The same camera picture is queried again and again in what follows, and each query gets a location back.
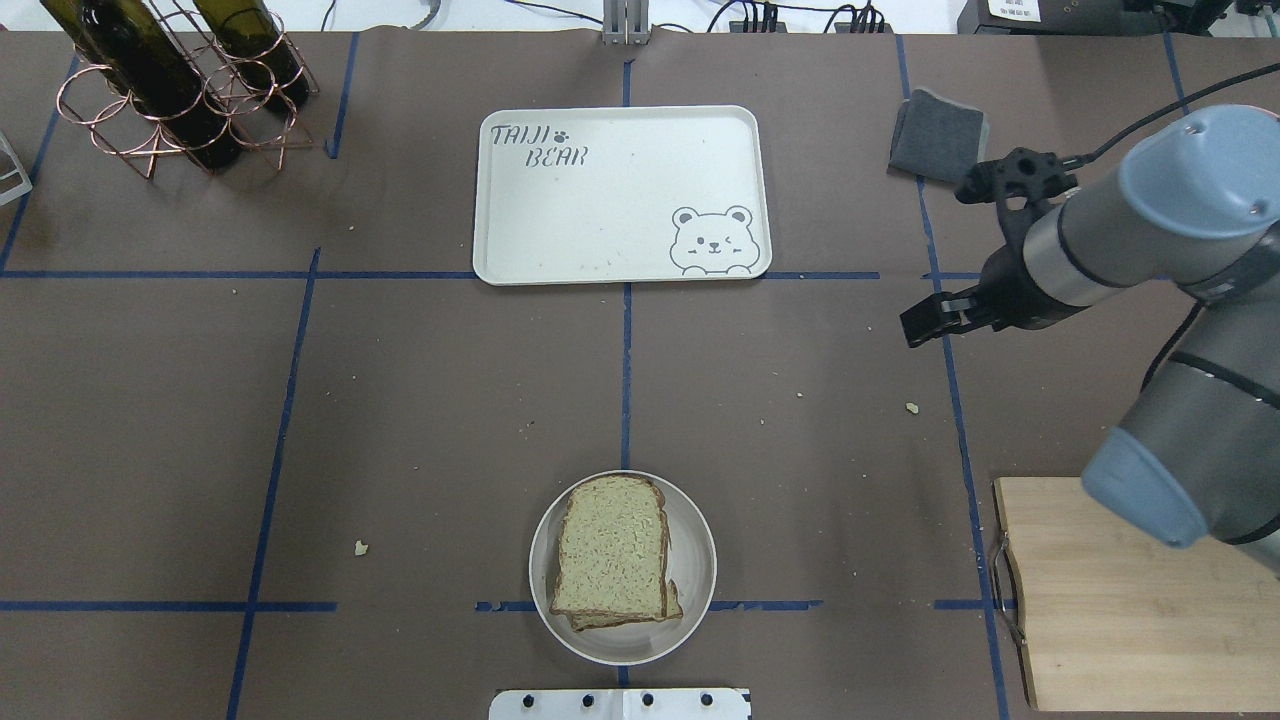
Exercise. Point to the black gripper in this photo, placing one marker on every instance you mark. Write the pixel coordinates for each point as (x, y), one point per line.
(1012, 285)

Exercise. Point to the bread slice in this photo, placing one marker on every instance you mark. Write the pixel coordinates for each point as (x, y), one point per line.
(612, 553)
(670, 610)

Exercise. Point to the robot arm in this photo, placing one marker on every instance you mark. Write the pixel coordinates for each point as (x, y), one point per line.
(1197, 454)

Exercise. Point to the cream bear serving tray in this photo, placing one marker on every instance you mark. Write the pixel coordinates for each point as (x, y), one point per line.
(620, 195)

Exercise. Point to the folded grey cloth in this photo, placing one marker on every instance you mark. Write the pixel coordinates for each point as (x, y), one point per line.
(937, 138)

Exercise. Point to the wooden cutting board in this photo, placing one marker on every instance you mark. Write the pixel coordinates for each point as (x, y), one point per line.
(1112, 620)

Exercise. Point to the dark green wine bottle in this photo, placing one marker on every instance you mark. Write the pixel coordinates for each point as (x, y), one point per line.
(126, 37)

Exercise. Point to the aluminium frame post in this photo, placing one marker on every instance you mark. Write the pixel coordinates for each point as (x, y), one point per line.
(626, 22)

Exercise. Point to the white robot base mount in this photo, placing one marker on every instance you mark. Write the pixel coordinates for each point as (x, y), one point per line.
(623, 703)

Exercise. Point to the copper wire bottle rack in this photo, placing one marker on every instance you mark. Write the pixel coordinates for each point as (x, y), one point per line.
(90, 99)

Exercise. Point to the white wire dish rack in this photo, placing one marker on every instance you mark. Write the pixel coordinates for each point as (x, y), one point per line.
(15, 180)

